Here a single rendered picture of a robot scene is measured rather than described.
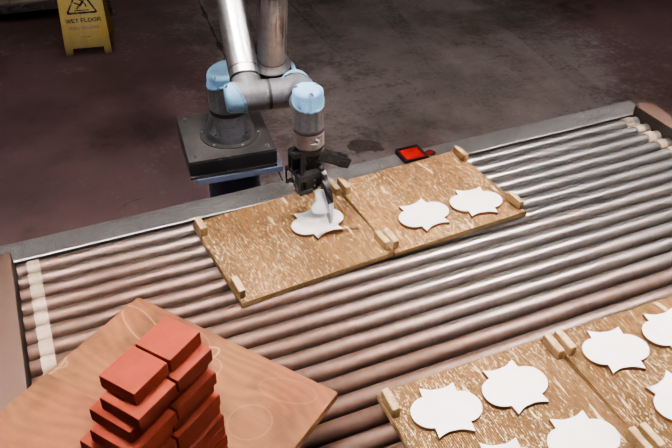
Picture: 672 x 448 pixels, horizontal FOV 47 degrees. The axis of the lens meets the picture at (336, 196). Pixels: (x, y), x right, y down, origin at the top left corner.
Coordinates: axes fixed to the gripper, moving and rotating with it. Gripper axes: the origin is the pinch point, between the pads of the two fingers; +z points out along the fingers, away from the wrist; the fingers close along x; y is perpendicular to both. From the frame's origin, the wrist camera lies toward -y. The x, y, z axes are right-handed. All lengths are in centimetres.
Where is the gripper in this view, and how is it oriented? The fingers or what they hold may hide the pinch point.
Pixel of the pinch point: (317, 208)
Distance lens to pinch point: 199.1
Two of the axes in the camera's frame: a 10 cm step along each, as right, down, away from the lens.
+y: -8.4, 3.1, -4.5
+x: 5.4, 4.8, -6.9
